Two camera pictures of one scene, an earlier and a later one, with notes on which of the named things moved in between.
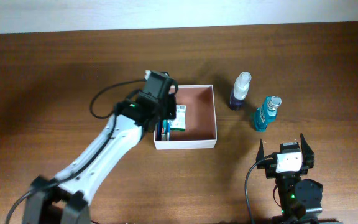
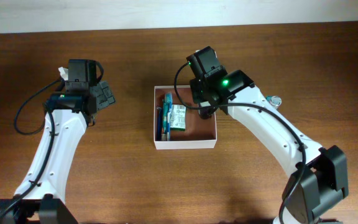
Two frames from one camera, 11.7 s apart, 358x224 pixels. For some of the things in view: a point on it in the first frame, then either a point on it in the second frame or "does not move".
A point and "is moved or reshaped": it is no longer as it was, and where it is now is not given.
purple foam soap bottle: (239, 91) is moved or reshaped
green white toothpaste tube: (164, 130) does not move
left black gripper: (171, 111) to (104, 94)
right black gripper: (307, 160) to (198, 94)
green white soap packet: (179, 123) does not move
